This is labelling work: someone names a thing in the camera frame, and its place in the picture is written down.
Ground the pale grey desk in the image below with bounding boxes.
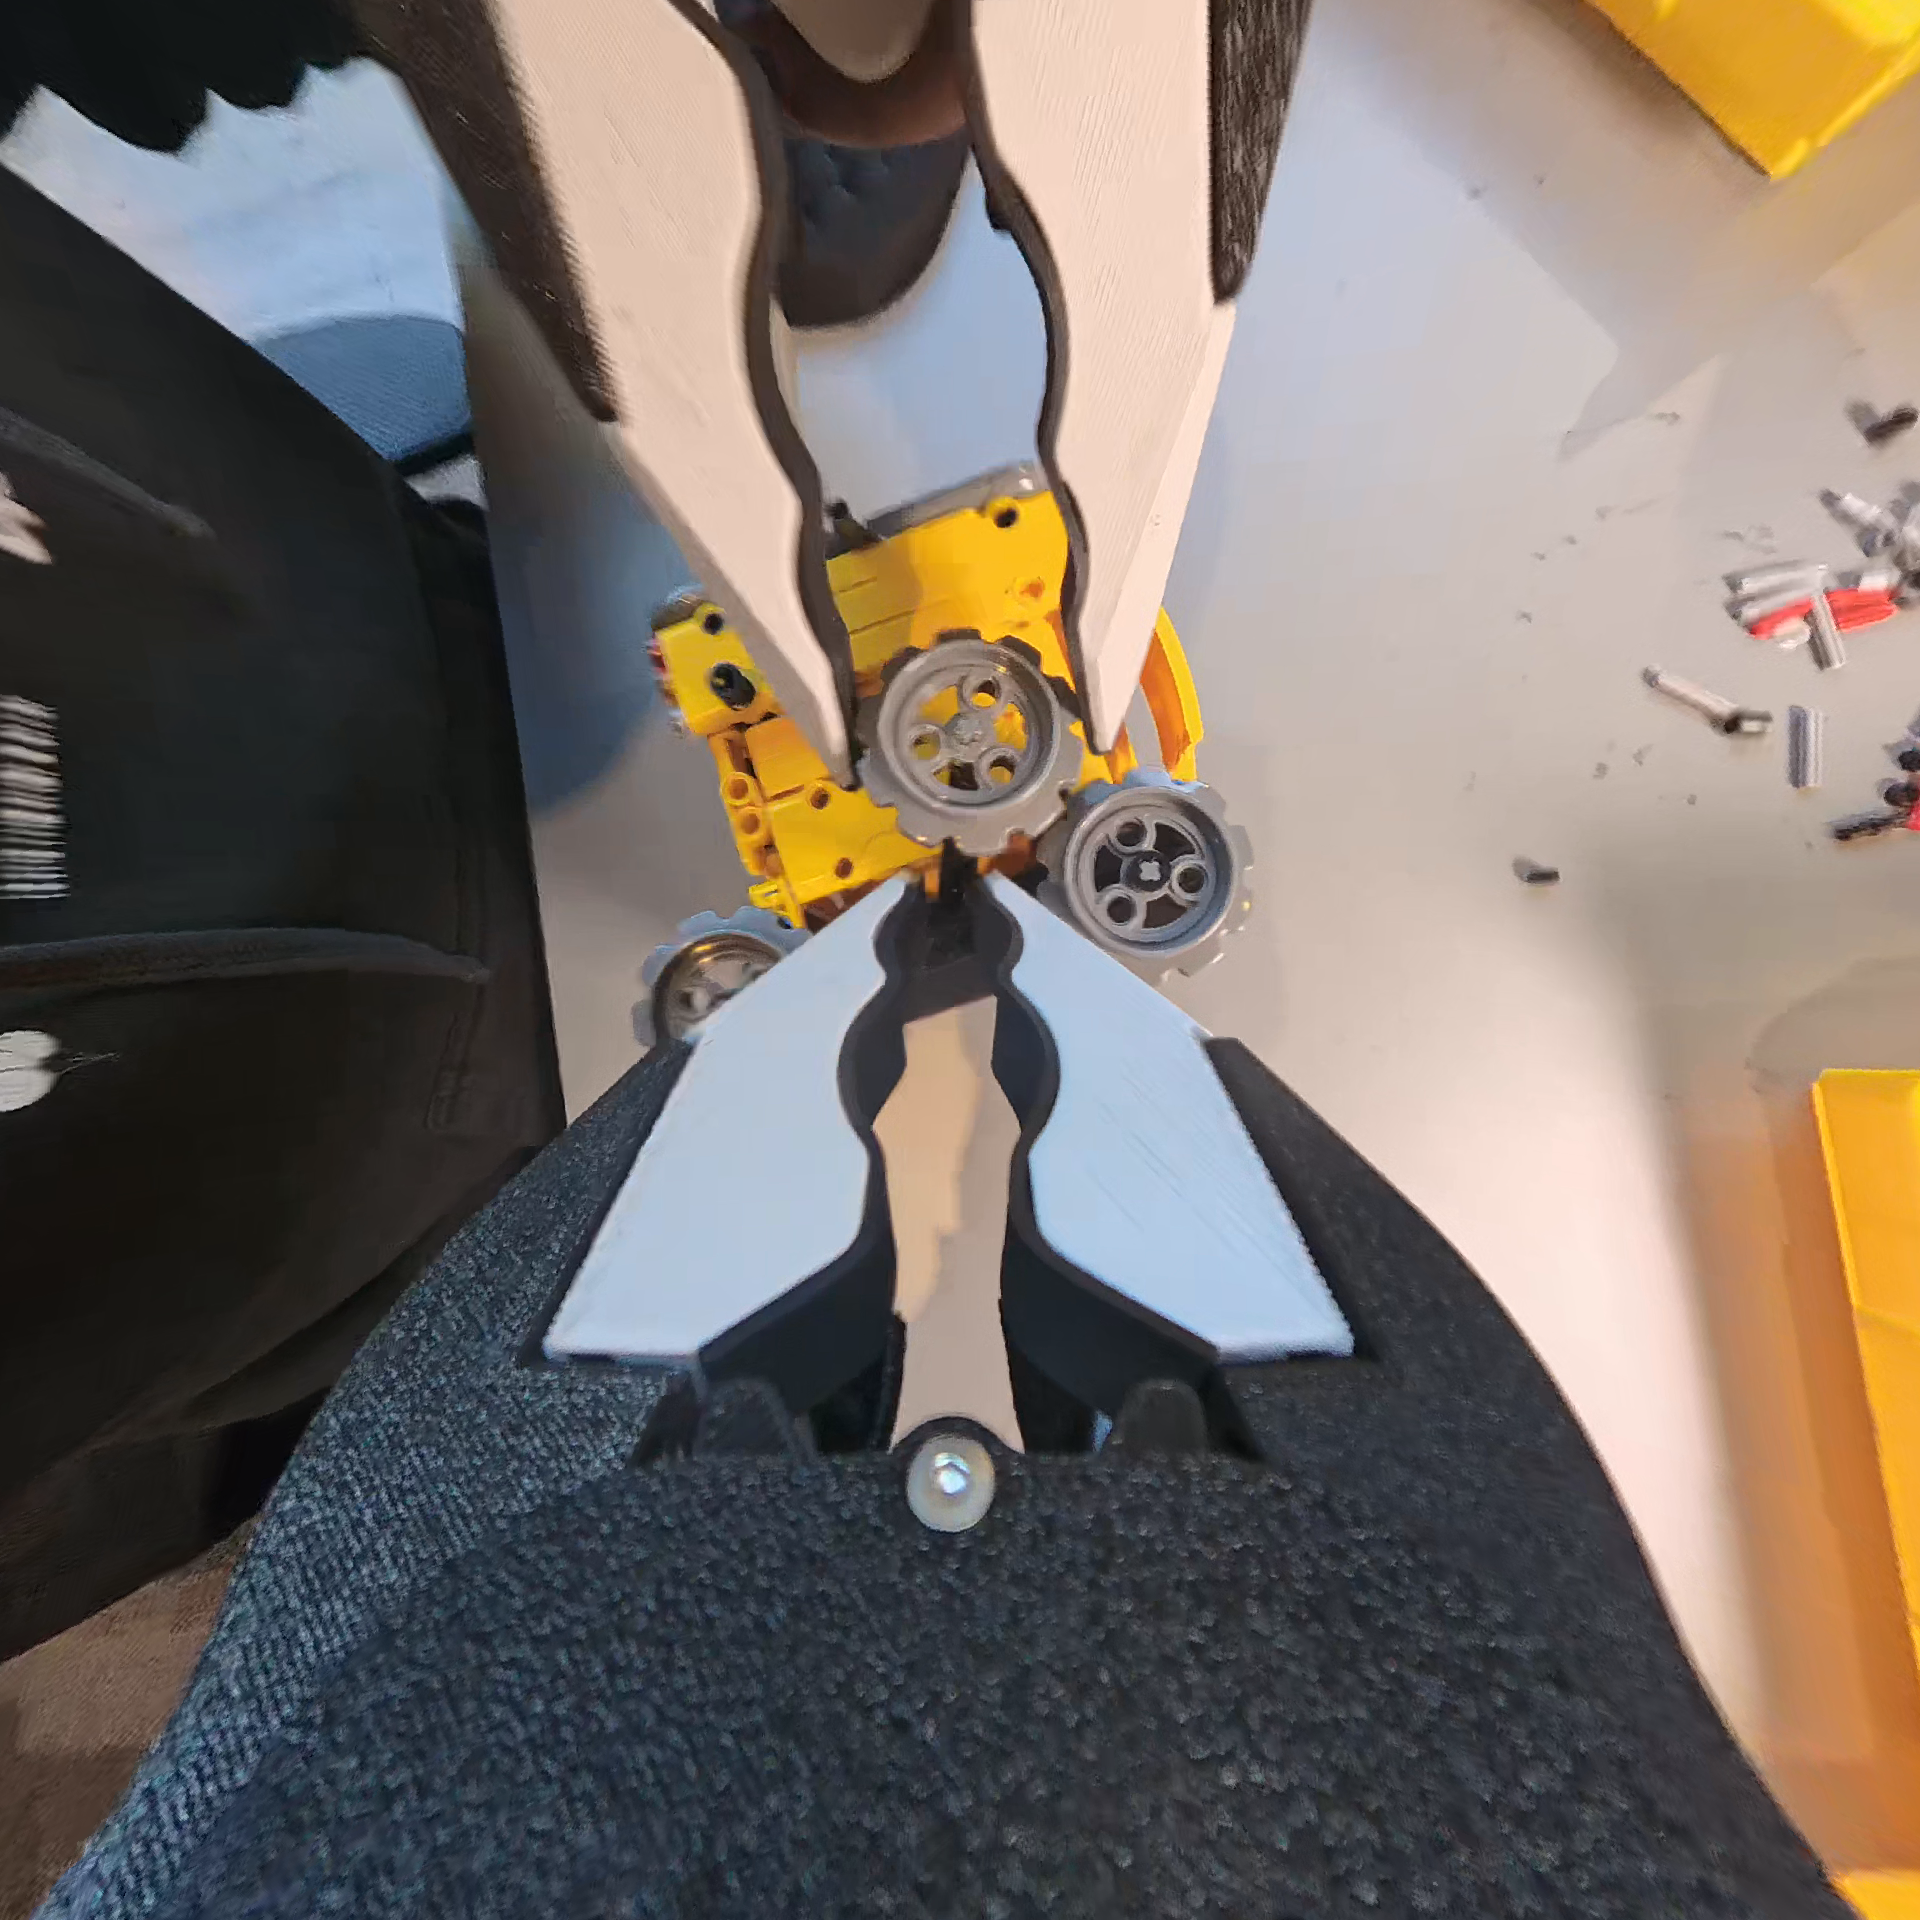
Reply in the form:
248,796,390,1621
451,0,1920,1877

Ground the pile of small brick parts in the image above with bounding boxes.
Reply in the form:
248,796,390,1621
1726,397,1920,841

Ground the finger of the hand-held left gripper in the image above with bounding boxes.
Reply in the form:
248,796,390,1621
959,0,1241,754
491,0,860,789

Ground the large yellow storage bin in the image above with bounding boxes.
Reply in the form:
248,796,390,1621
1581,0,1920,178

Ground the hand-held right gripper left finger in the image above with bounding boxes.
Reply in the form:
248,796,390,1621
539,873,916,1453

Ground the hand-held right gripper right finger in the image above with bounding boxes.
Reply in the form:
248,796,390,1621
983,873,1356,1453

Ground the person's left hand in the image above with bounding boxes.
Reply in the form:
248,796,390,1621
718,0,972,154

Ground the yellow brick toy truck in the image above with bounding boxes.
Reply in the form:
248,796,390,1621
630,461,1254,1052

